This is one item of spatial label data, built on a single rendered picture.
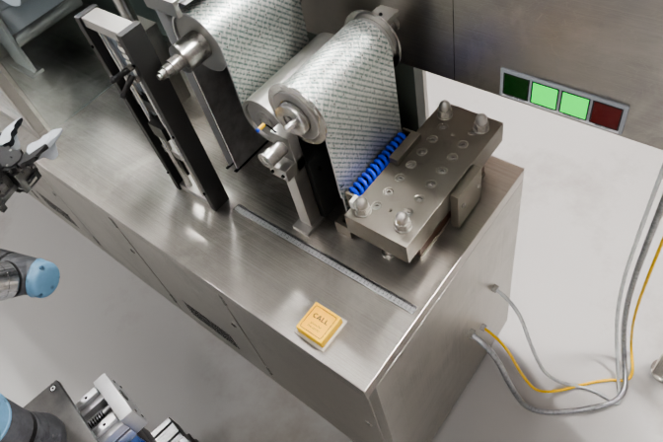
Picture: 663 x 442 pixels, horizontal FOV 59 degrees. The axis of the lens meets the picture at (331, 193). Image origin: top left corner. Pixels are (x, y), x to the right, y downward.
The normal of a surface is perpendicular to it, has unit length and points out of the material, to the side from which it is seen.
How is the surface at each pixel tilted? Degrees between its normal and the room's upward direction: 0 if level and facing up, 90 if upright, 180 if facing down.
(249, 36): 92
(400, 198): 0
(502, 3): 90
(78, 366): 0
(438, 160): 0
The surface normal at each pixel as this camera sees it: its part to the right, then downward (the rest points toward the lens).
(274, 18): 0.78, 0.41
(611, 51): -0.61, 0.68
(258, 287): -0.18, -0.62
